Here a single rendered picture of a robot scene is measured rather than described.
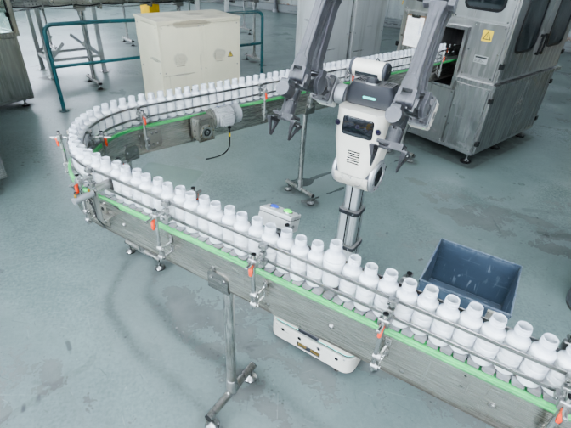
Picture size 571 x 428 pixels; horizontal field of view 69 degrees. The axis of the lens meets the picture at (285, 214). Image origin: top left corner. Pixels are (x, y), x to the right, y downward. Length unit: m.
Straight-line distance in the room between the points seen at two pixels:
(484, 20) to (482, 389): 3.85
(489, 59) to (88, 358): 4.18
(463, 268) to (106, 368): 1.87
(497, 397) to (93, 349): 2.05
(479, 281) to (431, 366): 0.66
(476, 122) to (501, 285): 3.10
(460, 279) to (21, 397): 2.18
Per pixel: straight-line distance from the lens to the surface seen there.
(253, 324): 2.61
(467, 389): 1.37
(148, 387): 2.42
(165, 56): 5.19
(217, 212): 1.50
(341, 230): 2.16
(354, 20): 7.78
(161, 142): 2.75
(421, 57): 1.60
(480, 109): 4.78
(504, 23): 4.63
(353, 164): 1.91
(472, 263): 1.88
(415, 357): 1.35
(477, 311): 1.23
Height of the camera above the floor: 1.95
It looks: 33 degrees down
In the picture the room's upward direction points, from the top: 3 degrees clockwise
